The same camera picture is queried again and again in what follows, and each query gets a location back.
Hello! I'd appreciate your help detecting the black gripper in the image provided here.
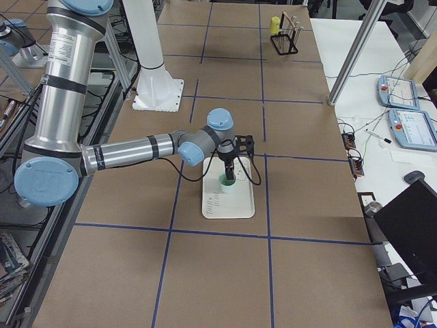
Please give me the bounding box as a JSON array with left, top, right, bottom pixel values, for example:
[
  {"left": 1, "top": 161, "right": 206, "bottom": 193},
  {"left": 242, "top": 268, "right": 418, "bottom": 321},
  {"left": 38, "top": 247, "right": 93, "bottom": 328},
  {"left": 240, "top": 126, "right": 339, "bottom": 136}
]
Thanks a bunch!
[{"left": 217, "top": 145, "right": 236, "bottom": 180}]

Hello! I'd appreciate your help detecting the light green cup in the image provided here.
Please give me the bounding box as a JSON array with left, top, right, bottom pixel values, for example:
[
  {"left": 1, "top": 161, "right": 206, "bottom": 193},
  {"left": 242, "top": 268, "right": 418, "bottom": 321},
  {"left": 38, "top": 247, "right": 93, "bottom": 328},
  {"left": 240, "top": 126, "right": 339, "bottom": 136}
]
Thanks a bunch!
[{"left": 218, "top": 174, "right": 236, "bottom": 193}]

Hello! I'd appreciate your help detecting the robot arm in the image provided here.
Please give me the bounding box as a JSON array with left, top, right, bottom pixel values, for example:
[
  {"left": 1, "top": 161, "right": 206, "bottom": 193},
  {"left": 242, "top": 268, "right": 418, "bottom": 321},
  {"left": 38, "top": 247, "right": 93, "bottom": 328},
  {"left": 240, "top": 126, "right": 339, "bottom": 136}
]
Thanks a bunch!
[{"left": 14, "top": 1, "right": 235, "bottom": 207}]

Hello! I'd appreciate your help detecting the cream bear serving tray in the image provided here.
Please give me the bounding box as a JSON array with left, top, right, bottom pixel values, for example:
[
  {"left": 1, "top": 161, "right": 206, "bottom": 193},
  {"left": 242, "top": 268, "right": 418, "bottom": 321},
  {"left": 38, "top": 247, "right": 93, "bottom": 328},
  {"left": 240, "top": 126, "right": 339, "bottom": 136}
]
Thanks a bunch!
[{"left": 201, "top": 156, "right": 255, "bottom": 219}]

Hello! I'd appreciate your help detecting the silver metal cup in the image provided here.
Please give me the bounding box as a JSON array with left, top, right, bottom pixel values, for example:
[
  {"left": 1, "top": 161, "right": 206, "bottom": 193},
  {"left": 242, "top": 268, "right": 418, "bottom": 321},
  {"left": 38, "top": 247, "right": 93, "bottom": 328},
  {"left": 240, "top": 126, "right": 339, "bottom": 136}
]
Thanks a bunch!
[{"left": 364, "top": 201, "right": 383, "bottom": 218}]

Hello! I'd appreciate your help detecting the yellow cup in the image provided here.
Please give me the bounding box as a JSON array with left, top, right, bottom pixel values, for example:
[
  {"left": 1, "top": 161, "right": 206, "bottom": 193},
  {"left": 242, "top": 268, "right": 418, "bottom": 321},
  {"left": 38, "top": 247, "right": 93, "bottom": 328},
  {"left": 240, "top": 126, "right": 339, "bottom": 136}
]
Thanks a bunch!
[{"left": 269, "top": 16, "right": 281, "bottom": 36}]

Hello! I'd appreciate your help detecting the orange black connector box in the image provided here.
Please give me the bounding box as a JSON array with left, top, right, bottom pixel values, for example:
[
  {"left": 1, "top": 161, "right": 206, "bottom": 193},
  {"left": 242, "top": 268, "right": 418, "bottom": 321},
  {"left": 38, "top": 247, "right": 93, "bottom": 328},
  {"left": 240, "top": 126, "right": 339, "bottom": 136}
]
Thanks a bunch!
[{"left": 341, "top": 132, "right": 356, "bottom": 150}]

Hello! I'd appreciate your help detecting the black marker pen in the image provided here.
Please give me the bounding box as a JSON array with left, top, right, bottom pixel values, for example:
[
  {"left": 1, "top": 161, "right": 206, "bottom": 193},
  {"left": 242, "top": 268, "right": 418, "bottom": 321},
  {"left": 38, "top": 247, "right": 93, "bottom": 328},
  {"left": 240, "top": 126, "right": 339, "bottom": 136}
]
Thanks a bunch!
[{"left": 365, "top": 129, "right": 392, "bottom": 144}]

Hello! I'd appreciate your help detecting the white side table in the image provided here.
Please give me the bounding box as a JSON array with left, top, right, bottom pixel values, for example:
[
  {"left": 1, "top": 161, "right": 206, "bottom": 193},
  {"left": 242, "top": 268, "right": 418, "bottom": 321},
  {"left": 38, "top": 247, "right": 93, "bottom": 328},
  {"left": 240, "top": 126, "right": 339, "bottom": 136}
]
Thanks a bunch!
[{"left": 309, "top": 17, "right": 437, "bottom": 308}]

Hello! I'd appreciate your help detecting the upper teach pendant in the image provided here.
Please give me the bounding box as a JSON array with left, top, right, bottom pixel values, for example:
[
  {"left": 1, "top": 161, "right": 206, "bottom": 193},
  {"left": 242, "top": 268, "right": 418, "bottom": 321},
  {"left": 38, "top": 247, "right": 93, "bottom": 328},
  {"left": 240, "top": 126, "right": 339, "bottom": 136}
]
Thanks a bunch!
[{"left": 377, "top": 75, "right": 420, "bottom": 110}]

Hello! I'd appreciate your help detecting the teach pendant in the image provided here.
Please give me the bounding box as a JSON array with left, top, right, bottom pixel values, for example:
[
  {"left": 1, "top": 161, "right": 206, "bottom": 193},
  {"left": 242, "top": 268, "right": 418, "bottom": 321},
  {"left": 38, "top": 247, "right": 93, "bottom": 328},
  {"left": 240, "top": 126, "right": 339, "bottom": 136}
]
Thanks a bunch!
[
  {"left": 377, "top": 75, "right": 420, "bottom": 110},
  {"left": 389, "top": 108, "right": 436, "bottom": 152}
]

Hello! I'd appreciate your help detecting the black monitor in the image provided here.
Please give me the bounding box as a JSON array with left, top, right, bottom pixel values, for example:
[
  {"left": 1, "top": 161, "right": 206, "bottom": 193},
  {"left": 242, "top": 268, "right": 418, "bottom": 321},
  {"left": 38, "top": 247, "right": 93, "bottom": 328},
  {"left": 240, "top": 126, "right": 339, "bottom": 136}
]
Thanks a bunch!
[{"left": 374, "top": 179, "right": 436, "bottom": 284}]

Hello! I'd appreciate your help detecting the lower teach pendant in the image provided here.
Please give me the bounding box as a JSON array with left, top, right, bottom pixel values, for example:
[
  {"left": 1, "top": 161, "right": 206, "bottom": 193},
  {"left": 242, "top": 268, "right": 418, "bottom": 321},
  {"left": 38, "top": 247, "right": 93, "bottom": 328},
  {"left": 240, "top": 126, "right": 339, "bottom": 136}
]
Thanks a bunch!
[{"left": 389, "top": 108, "right": 436, "bottom": 152}]

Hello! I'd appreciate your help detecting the stack of magazines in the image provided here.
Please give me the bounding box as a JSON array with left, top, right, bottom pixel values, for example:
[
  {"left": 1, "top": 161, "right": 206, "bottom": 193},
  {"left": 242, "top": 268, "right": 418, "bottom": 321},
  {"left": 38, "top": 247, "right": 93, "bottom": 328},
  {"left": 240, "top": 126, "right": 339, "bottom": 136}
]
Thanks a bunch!
[{"left": 1, "top": 231, "right": 30, "bottom": 307}]

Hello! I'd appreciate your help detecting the black camera cable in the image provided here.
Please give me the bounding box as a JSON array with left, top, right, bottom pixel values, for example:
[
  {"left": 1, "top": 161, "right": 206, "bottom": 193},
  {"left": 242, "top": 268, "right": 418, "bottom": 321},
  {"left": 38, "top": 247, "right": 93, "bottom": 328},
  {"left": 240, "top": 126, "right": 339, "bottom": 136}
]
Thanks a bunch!
[{"left": 160, "top": 138, "right": 262, "bottom": 187}]

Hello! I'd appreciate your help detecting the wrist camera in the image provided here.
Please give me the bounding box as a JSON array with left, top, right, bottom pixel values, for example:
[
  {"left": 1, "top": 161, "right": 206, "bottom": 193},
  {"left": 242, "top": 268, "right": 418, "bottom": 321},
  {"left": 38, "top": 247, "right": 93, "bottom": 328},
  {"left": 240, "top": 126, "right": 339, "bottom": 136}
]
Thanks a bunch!
[{"left": 234, "top": 135, "right": 255, "bottom": 159}]

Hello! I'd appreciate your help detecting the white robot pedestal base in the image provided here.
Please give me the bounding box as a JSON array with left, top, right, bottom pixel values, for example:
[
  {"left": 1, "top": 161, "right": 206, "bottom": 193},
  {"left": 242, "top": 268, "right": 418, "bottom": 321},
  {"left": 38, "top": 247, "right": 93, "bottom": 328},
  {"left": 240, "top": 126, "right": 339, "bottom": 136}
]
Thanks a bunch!
[{"left": 122, "top": 0, "right": 184, "bottom": 112}]

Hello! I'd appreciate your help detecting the aluminium frame post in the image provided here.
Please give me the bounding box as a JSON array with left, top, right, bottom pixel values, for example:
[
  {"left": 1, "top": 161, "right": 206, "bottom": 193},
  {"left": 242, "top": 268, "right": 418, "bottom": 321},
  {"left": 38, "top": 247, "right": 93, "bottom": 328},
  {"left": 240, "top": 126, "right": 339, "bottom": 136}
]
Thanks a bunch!
[{"left": 327, "top": 0, "right": 387, "bottom": 107}]

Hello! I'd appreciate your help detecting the black wire cup rack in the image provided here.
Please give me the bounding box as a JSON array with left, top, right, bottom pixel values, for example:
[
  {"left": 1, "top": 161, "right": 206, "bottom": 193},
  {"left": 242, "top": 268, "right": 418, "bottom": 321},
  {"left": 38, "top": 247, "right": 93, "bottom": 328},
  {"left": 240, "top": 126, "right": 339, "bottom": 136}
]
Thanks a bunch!
[{"left": 270, "top": 10, "right": 303, "bottom": 55}]

